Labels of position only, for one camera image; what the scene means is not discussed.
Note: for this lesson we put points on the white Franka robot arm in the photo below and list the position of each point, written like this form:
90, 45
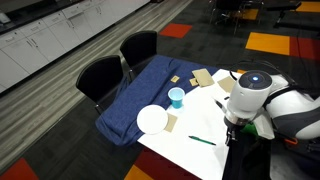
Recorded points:
250, 96

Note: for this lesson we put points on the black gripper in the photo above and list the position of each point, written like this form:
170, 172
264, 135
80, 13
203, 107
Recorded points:
231, 124

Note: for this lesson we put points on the black office chair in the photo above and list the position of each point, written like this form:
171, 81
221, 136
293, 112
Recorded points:
233, 11

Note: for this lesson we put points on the blue table cloth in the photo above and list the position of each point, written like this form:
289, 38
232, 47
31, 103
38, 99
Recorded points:
140, 93

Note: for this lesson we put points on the green pen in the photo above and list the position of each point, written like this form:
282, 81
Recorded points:
201, 140

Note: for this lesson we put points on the small tan paper square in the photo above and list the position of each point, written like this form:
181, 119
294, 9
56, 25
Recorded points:
175, 79
193, 82

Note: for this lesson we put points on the white countertop object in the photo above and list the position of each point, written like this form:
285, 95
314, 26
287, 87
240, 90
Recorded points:
4, 18

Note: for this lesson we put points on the black mounting platform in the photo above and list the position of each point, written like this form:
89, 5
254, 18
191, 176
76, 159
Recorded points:
293, 163

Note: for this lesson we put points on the black kitchen countertop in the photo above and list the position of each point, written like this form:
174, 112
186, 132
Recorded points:
30, 16

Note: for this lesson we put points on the black plastic chair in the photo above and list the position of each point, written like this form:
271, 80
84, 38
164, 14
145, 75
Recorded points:
100, 78
138, 48

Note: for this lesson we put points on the white base cabinets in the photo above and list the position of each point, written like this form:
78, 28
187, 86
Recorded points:
50, 43

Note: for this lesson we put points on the blue paper cup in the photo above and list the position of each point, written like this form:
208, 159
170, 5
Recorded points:
176, 98

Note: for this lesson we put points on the white round plate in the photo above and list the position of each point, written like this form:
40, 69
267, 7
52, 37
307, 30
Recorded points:
152, 119

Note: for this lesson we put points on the medium tan paper sheet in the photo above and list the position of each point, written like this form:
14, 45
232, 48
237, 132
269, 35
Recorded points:
171, 122

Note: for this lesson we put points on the black bench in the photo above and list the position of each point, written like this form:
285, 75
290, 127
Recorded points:
283, 6

